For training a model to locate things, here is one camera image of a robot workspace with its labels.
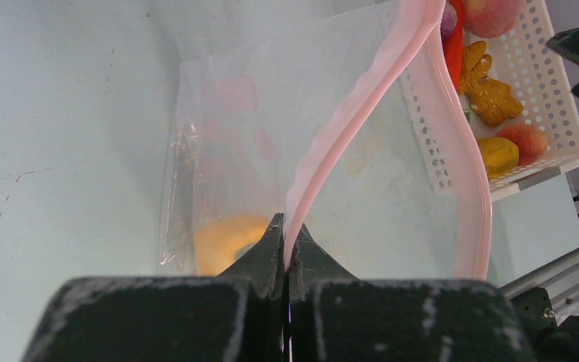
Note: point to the pink peach bottom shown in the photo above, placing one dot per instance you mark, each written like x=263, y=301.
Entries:
x=531, y=142

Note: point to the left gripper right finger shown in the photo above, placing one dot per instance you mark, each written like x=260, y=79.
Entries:
x=335, y=316

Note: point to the clear zip top bag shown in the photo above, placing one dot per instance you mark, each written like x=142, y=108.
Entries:
x=339, y=115

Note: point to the orange fried snack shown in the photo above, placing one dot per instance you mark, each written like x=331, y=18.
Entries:
x=489, y=98

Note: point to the white plastic basket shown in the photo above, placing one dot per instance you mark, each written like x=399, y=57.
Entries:
x=536, y=79

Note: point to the red chili pepper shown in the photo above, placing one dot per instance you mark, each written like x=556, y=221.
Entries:
x=453, y=47

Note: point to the yellow mango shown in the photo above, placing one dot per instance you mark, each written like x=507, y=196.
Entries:
x=500, y=156

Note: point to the purple onion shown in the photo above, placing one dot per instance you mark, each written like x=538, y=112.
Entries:
x=449, y=21

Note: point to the pink peach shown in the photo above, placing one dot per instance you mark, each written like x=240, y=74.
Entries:
x=531, y=142
x=490, y=18

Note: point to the yellow bell pepper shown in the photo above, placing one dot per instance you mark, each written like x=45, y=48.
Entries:
x=217, y=243

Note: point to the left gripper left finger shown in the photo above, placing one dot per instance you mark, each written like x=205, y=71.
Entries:
x=237, y=315

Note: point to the pink peach top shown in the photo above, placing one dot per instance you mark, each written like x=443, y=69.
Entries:
x=490, y=18

